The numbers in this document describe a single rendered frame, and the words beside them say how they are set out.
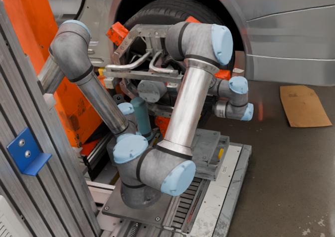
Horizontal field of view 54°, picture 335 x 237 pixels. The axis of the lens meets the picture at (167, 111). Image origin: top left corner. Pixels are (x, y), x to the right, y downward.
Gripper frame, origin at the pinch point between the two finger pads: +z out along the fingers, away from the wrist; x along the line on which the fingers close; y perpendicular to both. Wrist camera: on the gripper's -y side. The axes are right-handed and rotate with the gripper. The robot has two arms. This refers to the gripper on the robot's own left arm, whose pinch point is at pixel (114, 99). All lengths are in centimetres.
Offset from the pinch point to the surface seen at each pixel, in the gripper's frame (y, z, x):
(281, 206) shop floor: 83, -42, 75
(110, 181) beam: 70, 17, -16
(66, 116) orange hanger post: 7.5, 10.7, -26.2
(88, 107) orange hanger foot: 14.9, 24.5, -13.3
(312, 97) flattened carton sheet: 83, 37, 164
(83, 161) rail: 51, 23, -28
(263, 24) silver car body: -23, -17, 76
